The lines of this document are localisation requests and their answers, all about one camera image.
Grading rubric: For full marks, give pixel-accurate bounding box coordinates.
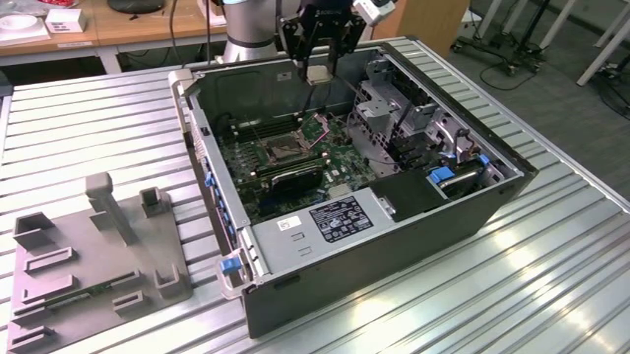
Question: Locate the gray parts rack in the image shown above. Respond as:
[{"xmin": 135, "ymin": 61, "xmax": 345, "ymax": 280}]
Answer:
[{"xmin": 7, "ymin": 171, "xmax": 196, "ymax": 354}]

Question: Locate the green motherboard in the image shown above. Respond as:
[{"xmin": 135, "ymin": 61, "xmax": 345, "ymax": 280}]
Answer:
[{"xmin": 216, "ymin": 112, "xmax": 375, "ymax": 226}]

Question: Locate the wooden desk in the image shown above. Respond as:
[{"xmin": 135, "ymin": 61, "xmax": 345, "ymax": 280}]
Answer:
[{"xmin": 0, "ymin": 0, "xmax": 383, "ymax": 77}]

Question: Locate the white bowl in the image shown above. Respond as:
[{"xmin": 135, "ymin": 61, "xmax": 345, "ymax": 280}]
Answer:
[{"xmin": 0, "ymin": 13, "xmax": 51, "ymax": 42}]

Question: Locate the black wheeled stand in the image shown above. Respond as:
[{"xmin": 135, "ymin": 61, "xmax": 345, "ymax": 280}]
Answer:
[{"xmin": 453, "ymin": 0, "xmax": 550, "ymax": 77}]

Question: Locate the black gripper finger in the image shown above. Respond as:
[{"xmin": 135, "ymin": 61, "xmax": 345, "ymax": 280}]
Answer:
[
  {"xmin": 327, "ymin": 18, "xmax": 369, "ymax": 75},
  {"xmin": 278, "ymin": 16, "xmax": 322, "ymax": 79}
]

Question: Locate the thin metal locking lever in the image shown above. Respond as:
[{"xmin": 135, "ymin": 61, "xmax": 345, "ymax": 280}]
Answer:
[{"xmin": 250, "ymin": 127, "xmax": 272, "ymax": 165}]

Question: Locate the black drive bay cover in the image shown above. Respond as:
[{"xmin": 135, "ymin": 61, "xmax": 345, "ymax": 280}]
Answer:
[{"xmin": 369, "ymin": 171, "xmax": 453, "ymax": 222}]

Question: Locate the green RAM stick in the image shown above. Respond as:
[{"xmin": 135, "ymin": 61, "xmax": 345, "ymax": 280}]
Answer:
[{"xmin": 43, "ymin": 280, "xmax": 118, "ymax": 309}]

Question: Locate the black cable inside case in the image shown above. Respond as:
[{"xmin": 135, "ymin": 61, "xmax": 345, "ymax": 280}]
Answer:
[{"xmin": 300, "ymin": 74, "xmax": 363, "ymax": 115}]

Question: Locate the white table frame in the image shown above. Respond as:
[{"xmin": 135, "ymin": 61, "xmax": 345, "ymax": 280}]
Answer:
[{"xmin": 575, "ymin": 0, "xmax": 630, "ymax": 88}]

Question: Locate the black graphics card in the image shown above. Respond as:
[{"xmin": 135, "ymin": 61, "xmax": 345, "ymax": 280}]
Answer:
[{"xmin": 268, "ymin": 166, "xmax": 327, "ymax": 198}]

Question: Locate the CPU socket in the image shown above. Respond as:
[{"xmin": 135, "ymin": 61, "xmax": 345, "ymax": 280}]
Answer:
[{"xmin": 263, "ymin": 134, "xmax": 310, "ymax": 162}]

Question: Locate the metal socket cover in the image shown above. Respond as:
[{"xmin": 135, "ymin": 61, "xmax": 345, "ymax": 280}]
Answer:
[{"xmin": 295, "ymin": 113, "xmax": 337, "ymax": 147}]

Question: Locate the blue disk carrier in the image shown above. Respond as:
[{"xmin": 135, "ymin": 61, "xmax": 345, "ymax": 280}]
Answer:
[{"xmin": 427, "ymin": 166, "xmax": 454, "ymax": 185}]

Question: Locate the wooden cabinet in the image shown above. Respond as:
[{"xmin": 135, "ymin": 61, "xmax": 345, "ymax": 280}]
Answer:
[{"xmin": 374, "ymin": 0, "xmax": 469, "ymax": 58}]

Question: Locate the gray power supply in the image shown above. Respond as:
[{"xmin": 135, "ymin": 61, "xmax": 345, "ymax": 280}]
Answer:
[{"xmin": 240, "ymin": 187, "xmax": 398, "ymax": 285}]

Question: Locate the black round object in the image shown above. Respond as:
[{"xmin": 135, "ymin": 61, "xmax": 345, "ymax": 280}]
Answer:
[{"xmin": 107, "ymin": 0, "xmax": 167, "ymax": 13}]

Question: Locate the black open PC case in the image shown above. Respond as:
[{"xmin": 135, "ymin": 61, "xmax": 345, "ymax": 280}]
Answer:
[{"xmin": 167, "ymin": 35, "xmax": 541, "ymax": 340}]

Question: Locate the silver square CPU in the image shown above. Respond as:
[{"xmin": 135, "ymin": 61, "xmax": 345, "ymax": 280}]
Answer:
[{"xmin": 304, "ymin": 65, "xmax": 333, "ymax": 86}]

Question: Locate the small white box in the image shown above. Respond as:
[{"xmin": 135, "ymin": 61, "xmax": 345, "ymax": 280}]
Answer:
[{"xmin": 43, "ymin": 7, "xmax": 88, "ymax": 34}]

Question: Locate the gray metal drive cage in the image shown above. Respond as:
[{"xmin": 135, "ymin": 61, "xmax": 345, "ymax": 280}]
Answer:
[{"xmin": 354, "ymin": 58, "xmax": 445, "ymax": 148}]

